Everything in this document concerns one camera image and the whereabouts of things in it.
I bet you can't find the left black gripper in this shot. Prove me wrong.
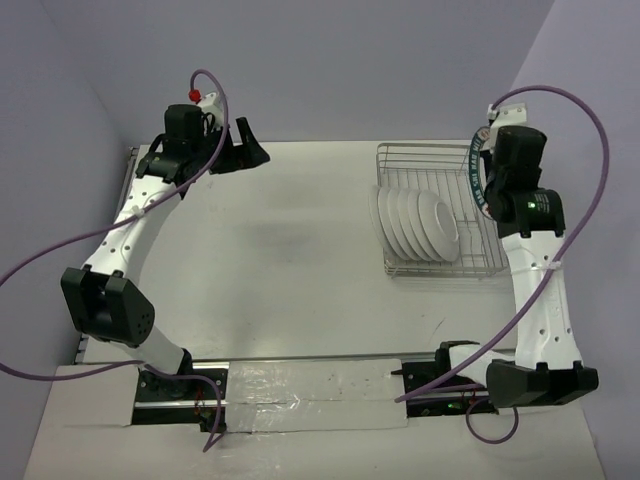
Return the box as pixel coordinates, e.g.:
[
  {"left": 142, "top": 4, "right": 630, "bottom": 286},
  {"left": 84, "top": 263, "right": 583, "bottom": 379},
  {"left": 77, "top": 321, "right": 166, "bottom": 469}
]
[{"left": 190, "top": 117, "right": 269, "bottom": 175}]

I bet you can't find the green red ring plate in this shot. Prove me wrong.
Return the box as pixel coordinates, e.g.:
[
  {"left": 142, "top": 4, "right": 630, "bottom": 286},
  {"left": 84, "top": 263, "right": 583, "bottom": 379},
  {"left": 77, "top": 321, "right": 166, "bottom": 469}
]
[
  {"left": 397, "top": 189, "right": 430, "bottom": 261},
  {"left": 387, "top": 188, "right": 420, "bottom": 261},
  {"left": 408, "top": 189, "right": 442, "bottom": 261}
]

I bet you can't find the grey rim red character plate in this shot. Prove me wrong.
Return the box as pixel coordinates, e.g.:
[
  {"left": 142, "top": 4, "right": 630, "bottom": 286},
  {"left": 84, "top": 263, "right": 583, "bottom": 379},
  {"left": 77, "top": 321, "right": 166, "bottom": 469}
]
[{"left": 377, "top": 187, "right": 409, "bottom": 260}]

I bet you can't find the green lettered rim plate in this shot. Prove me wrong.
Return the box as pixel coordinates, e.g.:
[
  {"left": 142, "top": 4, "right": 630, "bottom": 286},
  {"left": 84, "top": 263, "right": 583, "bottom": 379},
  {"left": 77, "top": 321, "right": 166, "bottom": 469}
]
[
  {"left": 467, "top": 126, "right": 492, "bottom": 220},
  {"left": 418, "top": 190, "right": 459, "bottom": 262}
]

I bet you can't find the orange sunburst pattern plate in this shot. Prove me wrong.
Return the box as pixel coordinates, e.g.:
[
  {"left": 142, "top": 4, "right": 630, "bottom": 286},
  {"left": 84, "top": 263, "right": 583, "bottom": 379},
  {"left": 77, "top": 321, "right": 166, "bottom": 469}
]
[{"left": 368, "top": 185, "right": 394, "bottom": 255}]

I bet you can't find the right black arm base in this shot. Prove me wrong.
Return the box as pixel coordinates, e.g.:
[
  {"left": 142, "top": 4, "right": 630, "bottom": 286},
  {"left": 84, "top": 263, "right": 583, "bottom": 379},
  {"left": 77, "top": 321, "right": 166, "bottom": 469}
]
[{"left": 390, "top": 353, "right": 488, "bottom": 418}]

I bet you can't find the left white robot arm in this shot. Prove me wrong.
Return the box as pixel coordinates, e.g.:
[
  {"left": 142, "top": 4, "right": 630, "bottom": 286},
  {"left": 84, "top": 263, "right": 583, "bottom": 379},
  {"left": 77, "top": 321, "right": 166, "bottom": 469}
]
[{"left": 61, "top": 94, "right": 270, "bottom": 399}]

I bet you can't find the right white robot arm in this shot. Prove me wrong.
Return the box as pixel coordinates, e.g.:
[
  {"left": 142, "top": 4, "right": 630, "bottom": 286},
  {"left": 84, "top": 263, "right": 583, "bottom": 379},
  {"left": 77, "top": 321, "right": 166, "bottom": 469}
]
[{"left": 434, "top": 125, "right": 599, "bottom": 409}]

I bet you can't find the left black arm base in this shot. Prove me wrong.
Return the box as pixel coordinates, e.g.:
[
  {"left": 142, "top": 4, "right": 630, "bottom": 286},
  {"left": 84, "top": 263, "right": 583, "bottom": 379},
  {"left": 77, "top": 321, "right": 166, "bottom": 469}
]
[{"left": 131, "top": 370, "right": 218, "bottom": 432}]

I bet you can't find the silver tape patch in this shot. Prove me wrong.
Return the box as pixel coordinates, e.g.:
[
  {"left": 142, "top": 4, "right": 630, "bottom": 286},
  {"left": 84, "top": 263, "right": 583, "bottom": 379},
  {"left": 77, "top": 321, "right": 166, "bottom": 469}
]
[{"left": 225, "top": 359, "right": 408, "bottom": 433}]

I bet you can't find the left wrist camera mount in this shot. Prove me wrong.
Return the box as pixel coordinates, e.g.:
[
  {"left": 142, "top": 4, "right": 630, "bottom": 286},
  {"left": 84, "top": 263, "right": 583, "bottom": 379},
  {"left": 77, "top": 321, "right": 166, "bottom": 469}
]
[{"left": 188, "top": 89, "right": 224, "bottom": 118}]

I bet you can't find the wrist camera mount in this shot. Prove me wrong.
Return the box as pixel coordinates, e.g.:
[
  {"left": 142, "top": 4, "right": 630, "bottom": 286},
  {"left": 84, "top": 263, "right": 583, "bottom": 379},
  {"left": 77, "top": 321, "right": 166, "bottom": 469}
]
[
  {"left": 487, "top": 102, "right": 528, "bottom": 131},
  {"left": 188, "top": 89, "right": 224, "bottom": 118}
]

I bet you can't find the steel wire dish rack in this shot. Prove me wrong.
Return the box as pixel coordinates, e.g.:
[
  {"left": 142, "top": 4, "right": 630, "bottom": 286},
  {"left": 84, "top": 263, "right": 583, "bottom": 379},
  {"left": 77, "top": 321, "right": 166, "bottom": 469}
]
[{"left": 369, "top": 140, "right": 507, "bottom": 279}]

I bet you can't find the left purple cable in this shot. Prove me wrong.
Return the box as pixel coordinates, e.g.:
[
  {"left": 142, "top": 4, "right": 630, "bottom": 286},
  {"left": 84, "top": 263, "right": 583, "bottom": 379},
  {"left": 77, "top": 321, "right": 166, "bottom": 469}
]
[{"left": 0, "top": 68, "right": 231, "bottom": 454}]

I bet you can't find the purple cable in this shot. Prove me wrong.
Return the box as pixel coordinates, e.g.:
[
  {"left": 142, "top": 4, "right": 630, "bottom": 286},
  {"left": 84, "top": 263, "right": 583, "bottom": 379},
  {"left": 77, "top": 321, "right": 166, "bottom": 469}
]
[
  {"left": 0, "top": 68, "right": 231, "bottom": 454},
  {"left": 394, "top": 85, "right": 612, "bottom": 445}
]

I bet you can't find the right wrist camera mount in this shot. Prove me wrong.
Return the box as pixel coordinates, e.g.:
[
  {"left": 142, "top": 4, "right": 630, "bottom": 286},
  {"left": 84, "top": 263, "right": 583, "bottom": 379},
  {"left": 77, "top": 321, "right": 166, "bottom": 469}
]
[{"left": 487, "top": 102, "right": 528, "bottom": 131}]

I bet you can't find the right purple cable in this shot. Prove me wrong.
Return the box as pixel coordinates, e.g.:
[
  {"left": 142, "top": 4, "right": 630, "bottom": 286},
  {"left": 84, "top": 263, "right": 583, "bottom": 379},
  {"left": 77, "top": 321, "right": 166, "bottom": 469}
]
[{"left": 394, "top": 85, "right": 612, "bottom": 445}]

